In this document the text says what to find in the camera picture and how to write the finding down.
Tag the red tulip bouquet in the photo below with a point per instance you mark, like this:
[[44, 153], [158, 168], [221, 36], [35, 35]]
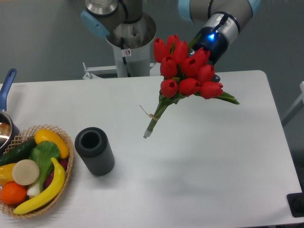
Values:
[[184, 74]]

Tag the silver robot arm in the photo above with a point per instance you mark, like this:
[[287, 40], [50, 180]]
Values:
[[224, 19]]

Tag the dark grey ribbed vase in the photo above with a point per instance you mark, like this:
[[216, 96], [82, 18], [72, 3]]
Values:
[[93, 147]]

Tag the purple red vegetable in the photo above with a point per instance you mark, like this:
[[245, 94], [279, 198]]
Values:
[[64, 164]]

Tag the green bok choy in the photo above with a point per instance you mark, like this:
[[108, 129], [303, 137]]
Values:
[[42, 155]]

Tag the beige round disc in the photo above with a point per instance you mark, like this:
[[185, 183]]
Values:
[[25, 172]]

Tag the green cucumber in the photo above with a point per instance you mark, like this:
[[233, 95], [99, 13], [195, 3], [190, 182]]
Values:
[[18, 153]]

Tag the yellow banana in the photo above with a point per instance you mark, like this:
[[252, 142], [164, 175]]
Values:
[[46, 195]]

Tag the yellow bell pepper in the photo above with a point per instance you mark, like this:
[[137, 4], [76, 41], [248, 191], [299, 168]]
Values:
[[6, 174]]

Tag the orange fruit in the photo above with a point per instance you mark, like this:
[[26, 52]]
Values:
[[13, 193]]

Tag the black box at table edge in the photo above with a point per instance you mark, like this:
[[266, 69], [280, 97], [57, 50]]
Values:
[[296, 204]]

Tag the woven wicker basket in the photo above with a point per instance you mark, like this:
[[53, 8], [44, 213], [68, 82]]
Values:
[[25, 136]]

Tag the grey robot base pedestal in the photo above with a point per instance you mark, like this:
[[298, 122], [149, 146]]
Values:
[[133, 50]]

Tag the blue handled steel pot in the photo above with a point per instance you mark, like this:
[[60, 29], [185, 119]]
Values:
[[8, 130]]

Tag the white frame at right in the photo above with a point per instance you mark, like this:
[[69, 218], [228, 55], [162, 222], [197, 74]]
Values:
[[294, 108]]

